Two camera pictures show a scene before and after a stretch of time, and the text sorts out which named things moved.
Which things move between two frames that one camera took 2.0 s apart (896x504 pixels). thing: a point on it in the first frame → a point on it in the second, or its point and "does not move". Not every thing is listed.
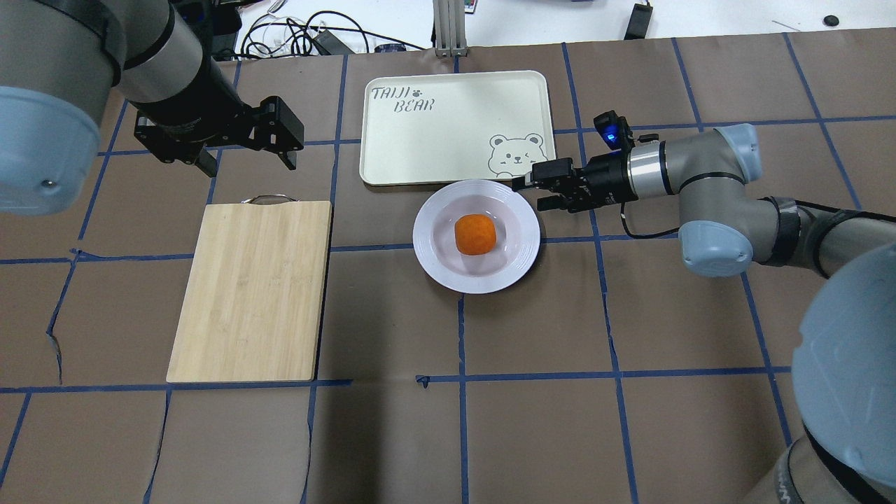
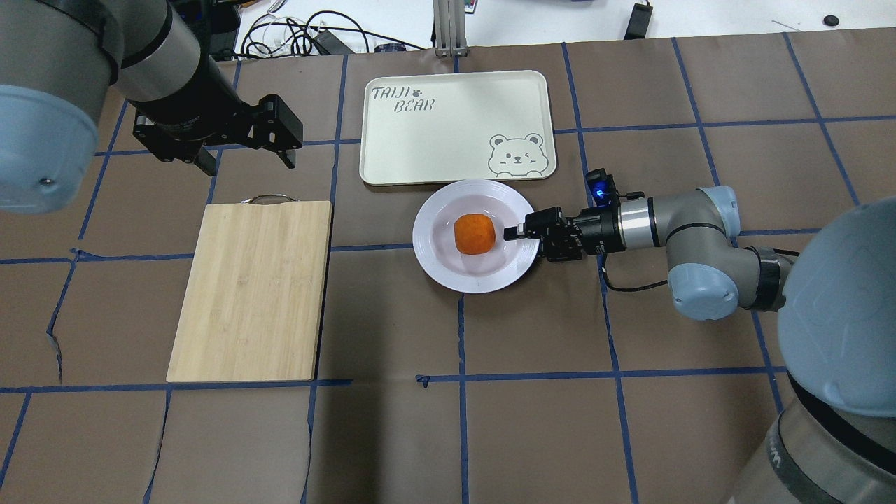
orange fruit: [474, 234] does not move
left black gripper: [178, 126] does not move
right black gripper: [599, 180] → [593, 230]
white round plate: [517, 242] does not move
